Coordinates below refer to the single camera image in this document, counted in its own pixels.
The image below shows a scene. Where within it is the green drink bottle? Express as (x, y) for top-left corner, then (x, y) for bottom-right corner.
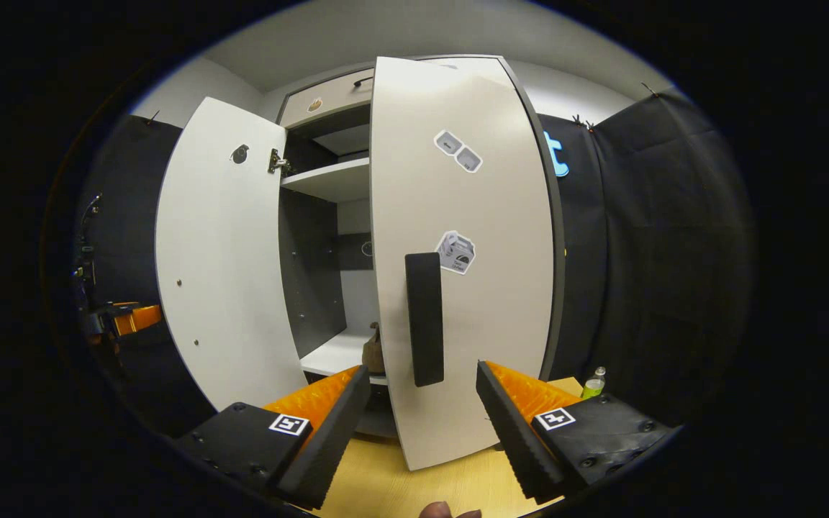
(581, 366), (608, 401)

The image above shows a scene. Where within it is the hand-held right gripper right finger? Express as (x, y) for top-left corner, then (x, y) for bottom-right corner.
(476, 360), (676, 505)

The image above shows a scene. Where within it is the black backdrop cloth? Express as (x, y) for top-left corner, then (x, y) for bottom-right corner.
(71, 114), (215, 440)
(535, 89), (758, 427)

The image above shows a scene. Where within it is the white shoe cabinet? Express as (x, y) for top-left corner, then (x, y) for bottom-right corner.
(274, 54), (567, 441)

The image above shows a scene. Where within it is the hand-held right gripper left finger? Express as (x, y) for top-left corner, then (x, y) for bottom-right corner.
(173, 365), (373, 511)

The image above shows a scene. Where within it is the black door handle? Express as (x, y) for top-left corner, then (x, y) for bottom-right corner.
(404, 252), (446, 389)

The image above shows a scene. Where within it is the brown fuzzy slipper shoe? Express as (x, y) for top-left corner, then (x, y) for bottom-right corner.
(361, 322), (387, 376)

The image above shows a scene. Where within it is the beige cabinet drawer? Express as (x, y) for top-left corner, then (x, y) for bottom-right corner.
(278, 69), (376, 131)

